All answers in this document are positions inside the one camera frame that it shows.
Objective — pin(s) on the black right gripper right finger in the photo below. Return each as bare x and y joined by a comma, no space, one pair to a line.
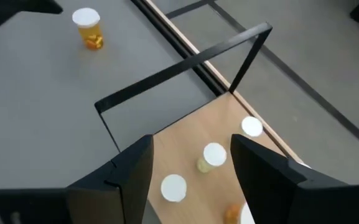
272,193

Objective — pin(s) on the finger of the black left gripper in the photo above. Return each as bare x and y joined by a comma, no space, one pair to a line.
8,11

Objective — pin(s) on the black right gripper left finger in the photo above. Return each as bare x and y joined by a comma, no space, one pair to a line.
126,186

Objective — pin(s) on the green pill bottle white cap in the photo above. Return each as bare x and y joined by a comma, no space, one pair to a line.
173,187
215,154
252,126

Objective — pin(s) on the wooden shelf board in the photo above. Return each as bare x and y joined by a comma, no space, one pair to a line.
185,149

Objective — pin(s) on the black aluminium table frame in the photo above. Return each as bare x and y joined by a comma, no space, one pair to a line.
170,37

